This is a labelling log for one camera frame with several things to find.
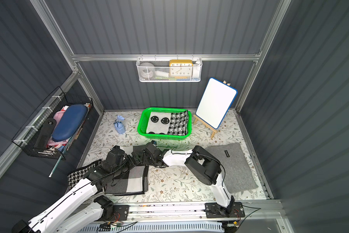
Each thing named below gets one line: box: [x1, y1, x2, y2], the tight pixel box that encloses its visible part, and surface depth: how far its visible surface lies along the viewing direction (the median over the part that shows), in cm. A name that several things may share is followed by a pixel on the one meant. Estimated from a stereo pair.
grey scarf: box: [205, 142, 259, 194], surface depth 85 cm
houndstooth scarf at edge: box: [67, 159, 103, 189], surface depth 84 cm
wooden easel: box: [193, 114, 218, 139], surface depth 104 cm
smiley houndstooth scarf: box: [145, 110, 189, 136], surface depth 107 cm
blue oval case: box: [52, 103, 88, 142], surface depth 69 cm
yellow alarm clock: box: [169, 59, 194, 79], surface depth 91 cm
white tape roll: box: [139, 62, 156, 80], surface depth 90 cm
